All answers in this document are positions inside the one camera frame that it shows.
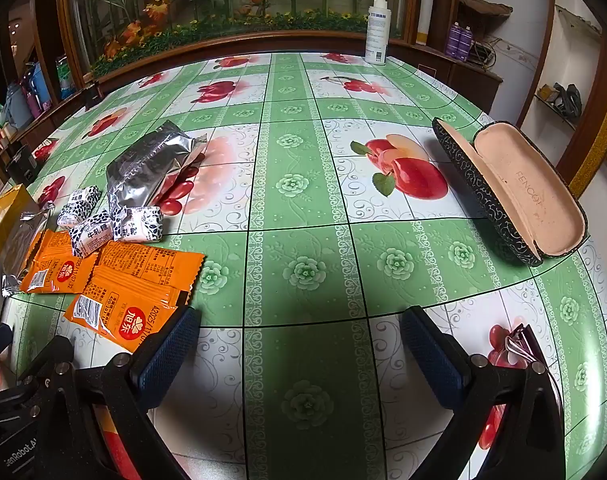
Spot black device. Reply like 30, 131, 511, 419
6, 142, 41, 183

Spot flat silver foil packet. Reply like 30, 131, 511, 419
0, 207, 51, 297

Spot dark shoe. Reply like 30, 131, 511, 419
553, 82, 584, 118

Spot grey-blue thermos jug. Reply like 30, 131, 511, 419
6, 82, 34, 128

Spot yellow box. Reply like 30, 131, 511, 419
0, 184, 40, 266

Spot blue-green plastic bag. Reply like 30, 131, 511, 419
56, 55, 79, 101

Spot black stand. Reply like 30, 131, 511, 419
83, 82, 104, 111

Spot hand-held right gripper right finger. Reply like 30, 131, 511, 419
401, 306, 567, 480

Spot open black eyeglass case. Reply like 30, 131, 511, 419
432, 117, 589, 267

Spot silver foil snack bag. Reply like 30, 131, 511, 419
106, 121, 209, 211

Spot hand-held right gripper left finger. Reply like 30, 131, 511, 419
30, 306, 202, 480

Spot blue thermos jug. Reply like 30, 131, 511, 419
30, 62, 51, 106

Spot tangled cables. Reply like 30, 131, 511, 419
468, 37, 499, 66

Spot white patterned candy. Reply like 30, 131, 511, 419
58, 202, 91, 229
112, 205, 164, 243
69, 210, 113, 259
69, 185, 102, 211

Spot orange snack packet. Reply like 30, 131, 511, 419
83, 240, 206, 306
63, 266, 191, 353
20, 230, 101, 295

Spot green floral tablecloth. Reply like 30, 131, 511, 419
0, 52, 607, 480

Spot white and yellow roll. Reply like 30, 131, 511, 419
416, 0, 439, 46

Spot white spray bottle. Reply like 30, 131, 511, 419
365, 0, 390, 66

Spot wooden board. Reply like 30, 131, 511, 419
458, 0, 514, 18

